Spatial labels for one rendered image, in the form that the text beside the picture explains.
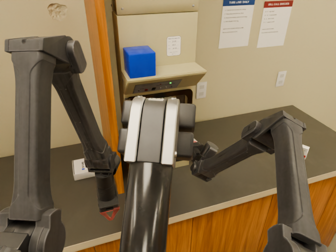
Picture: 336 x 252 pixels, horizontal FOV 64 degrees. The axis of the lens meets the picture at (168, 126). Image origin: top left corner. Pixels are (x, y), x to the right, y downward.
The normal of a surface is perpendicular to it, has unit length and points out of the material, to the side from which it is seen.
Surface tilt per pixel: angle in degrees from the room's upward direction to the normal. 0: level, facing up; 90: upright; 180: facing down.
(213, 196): 0
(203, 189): 0
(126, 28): 90
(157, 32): 90
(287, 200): 58
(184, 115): 44
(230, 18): 90
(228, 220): 90
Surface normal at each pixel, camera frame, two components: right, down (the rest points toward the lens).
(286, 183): -0.84, -0.50
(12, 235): -0.06, -0.86
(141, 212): -0.15, -0.26
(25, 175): -0.13, -0.01
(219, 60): 0.33, 0.50
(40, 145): 0.98, 0.01
